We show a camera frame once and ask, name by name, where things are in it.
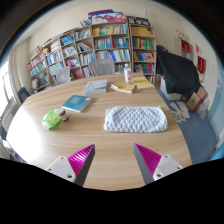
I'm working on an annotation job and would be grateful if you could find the grey mesh chair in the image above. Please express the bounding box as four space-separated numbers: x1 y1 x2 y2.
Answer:
89 58 115 76

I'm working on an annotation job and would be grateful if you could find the white waffle towel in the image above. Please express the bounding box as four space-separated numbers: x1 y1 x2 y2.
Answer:
104 106 168 133

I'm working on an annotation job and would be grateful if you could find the black cloth cover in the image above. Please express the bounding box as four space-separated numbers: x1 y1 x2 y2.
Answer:
156 45 201 95

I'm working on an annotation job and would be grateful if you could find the small red-label jar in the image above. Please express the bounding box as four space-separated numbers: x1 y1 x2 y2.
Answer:
58 108 69 121

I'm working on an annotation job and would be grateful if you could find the dark blue chair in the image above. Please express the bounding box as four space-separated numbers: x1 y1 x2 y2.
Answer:
18 87 30 103

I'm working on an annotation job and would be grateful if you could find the teal book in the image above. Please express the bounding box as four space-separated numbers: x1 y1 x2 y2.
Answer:
63 95 92 113

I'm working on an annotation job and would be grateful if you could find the white chair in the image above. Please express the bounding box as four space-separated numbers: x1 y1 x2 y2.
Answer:
56 66 71 85

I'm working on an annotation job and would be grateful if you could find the yellow folder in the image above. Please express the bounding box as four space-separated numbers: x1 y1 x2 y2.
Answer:
133 77 154 90

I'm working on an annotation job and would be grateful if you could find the grey book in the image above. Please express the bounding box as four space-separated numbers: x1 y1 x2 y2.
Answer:
84 79 107 94

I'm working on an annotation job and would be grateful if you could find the yellow book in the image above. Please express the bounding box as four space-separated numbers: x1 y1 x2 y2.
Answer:
111 82 135 93

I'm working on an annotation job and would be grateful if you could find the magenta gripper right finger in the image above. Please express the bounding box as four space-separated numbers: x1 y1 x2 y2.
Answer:
134 143 182 184

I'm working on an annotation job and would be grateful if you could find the cardboard box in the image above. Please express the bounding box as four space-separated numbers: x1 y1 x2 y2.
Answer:
186 87 208 112

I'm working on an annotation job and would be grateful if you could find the green plastic bag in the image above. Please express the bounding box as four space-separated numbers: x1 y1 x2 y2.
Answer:
42 108 61 130

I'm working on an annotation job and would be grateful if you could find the white plastic bottle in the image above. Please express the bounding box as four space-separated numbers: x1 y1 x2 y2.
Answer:
124 63 132 84

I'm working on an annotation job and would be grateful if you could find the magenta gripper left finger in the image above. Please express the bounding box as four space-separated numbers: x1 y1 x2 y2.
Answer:
46 144 95 186

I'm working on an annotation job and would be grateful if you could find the wooden bookshelf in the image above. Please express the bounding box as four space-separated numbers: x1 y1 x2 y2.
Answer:
27 22 156 90

